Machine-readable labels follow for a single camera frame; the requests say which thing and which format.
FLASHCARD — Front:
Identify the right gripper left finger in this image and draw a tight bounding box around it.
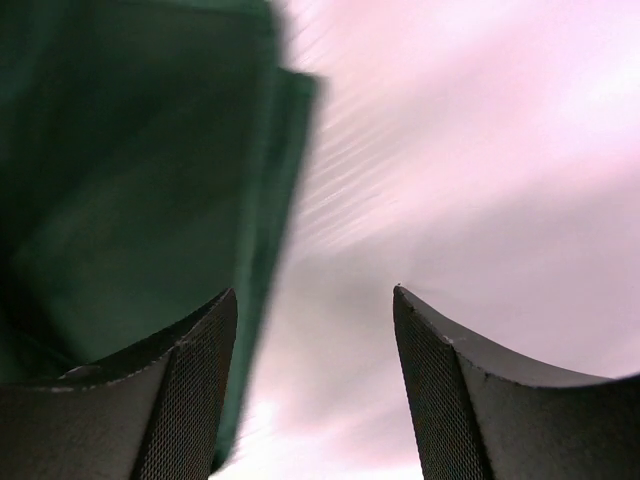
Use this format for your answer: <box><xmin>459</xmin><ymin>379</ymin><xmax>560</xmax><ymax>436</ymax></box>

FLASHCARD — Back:
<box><xmin>1</xmin><ymin>289</ymin><xmax>237</xmax><ymax>480</ymax></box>

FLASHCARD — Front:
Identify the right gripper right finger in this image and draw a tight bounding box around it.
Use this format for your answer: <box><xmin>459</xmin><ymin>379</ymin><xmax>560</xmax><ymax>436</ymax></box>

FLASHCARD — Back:
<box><xmin>393</xmin><ymin>286</ymin><xmax>639</xmax><ymax>480</ymax></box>

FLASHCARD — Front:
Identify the dark green cloth napkin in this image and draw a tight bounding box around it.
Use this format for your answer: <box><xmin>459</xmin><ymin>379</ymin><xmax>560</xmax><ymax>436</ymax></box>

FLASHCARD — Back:
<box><xmin>1</xmin><ymin>1</ymin><xmax>316</xmax><ymax>476</ymax></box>

